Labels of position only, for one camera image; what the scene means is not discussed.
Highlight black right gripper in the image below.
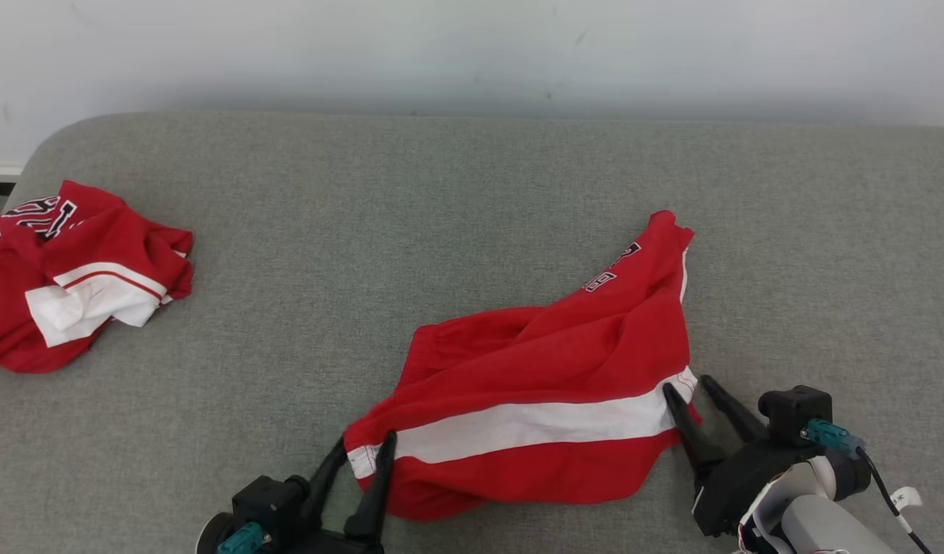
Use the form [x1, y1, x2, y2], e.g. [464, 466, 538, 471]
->
[662, 375, 815, 538]

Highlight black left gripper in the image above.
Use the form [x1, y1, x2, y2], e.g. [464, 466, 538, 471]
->
[287, 431, 398, 554]

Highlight red shorts with white stripe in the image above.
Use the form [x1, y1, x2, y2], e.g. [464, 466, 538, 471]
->
[344, 210, 702, 522]

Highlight red jersey with white sleeves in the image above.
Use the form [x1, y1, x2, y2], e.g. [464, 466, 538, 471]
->
[0, 180, 195, 375]

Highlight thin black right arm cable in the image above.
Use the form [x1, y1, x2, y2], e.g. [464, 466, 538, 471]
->
[856, 446, 934, 554]

